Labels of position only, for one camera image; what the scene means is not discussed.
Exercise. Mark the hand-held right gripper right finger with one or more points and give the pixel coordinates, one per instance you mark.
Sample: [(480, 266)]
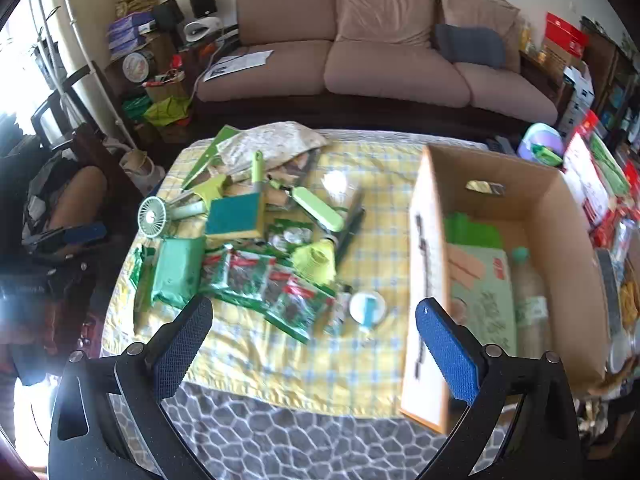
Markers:
[(447, 355)]

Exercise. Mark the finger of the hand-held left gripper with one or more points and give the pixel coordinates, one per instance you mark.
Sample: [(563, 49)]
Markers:
[(82, 234)]

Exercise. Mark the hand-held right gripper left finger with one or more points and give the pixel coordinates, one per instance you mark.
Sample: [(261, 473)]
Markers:
[(182, 345)]

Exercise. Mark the green biscuit box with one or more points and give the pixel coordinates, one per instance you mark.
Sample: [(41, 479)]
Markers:
[(482, 305)]

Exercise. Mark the clear plastic bottle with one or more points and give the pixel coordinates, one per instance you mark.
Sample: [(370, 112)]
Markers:
[(530, 305)]

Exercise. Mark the green tote bag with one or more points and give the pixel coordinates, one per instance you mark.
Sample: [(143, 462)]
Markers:
[(475, 232)]

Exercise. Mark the cardboard box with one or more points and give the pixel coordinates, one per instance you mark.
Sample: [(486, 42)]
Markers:
[(550, 200)]

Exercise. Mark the dark wooden chair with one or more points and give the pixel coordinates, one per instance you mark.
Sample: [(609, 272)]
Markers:
[(80, 195)]

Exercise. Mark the pale green packet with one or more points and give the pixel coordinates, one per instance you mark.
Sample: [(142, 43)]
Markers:
[(144, 285)]

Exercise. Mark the green wet wipes packet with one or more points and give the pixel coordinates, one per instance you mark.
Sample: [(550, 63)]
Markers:
[(177, 272)]

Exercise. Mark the small white handheld fan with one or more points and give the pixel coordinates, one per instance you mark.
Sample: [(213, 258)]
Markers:
[(154, 216)]

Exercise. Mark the green snack packet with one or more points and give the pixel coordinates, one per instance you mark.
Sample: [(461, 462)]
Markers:
[(287, 235), (300, 310), (215, 272), (250, 280)]

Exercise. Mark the beige bag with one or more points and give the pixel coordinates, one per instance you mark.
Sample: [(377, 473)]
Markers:
[(142, 172)]

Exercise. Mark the white blue suction hook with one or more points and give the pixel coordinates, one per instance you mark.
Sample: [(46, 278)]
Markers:
[(367, 307)]

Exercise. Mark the yellow plaid cloth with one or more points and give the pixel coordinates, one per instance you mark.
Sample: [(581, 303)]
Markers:
[(280, 365)]

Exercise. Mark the printed lighter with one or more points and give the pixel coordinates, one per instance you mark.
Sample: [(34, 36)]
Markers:
[(337, 315)]

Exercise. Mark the yellow green plastic bag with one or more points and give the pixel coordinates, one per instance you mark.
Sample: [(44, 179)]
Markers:
[(210, 191)]

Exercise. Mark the yellow green sponge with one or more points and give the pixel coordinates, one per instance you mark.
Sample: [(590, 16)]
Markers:
[(235, 217)]

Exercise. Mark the glossy green packet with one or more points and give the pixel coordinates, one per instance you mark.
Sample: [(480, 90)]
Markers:
[(205, 165)]

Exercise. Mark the yellow green shopping bag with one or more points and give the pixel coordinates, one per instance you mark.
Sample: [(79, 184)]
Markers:
[(170, 112)]

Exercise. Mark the brown stone-pattern blanket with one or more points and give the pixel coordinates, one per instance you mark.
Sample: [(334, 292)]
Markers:
[(300, 445)]

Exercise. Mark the yellow plastic shuttlecock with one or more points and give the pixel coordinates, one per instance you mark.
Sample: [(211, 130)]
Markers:
[(312, 260)]

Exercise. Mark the brown paper bag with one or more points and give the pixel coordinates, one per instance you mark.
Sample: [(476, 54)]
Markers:
[(165, 90)]

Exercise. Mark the wicker basket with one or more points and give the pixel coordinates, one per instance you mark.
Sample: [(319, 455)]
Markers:
[(617, 380)]

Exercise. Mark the dark grey remote control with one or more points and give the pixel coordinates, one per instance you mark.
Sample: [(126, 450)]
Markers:
[(610, 295)]

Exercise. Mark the white pole stand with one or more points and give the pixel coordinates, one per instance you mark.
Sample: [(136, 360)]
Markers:
[(75, 60)]

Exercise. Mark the round tin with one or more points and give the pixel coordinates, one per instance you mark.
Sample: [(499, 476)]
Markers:
[(136, 66)]

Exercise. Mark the blue box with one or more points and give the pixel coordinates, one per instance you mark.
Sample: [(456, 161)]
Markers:
[(129, 46), (130, 26)]

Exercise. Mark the green white case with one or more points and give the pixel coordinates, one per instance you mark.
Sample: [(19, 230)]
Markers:
[(320, 207)]

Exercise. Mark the white feather shuttlecock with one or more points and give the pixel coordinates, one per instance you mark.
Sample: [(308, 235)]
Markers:
[(336, 185)]

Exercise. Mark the floral white cloth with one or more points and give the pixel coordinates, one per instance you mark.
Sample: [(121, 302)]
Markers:
[(275, 140)]

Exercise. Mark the pile of snack packets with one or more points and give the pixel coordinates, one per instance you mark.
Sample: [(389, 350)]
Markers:
[(600, 185)]

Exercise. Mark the white papers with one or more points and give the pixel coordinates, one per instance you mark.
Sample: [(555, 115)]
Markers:
[(240, 62)]

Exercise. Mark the purple basin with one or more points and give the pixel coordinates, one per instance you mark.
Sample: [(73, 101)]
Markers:
[(535, 135)]

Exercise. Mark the black speaker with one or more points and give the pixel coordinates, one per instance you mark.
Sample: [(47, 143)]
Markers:
[(201, 2), (167, 12)]

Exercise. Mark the woven straw bag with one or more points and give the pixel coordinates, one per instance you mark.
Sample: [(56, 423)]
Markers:
[(135, 2)]

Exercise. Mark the white curved appliance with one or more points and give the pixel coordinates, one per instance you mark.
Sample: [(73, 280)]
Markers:
[(202, 27)]

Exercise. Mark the brown sofa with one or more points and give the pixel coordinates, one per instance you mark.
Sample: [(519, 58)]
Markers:
[(390, 80)]

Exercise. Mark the white black box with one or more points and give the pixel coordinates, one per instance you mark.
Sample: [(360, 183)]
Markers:
[(577, 95)]

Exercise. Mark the grey cushion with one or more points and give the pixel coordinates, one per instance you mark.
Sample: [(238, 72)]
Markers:
[(470, 45)]

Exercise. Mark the dark wooden cabinet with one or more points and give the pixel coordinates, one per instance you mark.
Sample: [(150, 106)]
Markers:
[(607, 70)]

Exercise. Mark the red box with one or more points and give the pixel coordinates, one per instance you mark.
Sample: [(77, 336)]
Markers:
[(565, 32)]

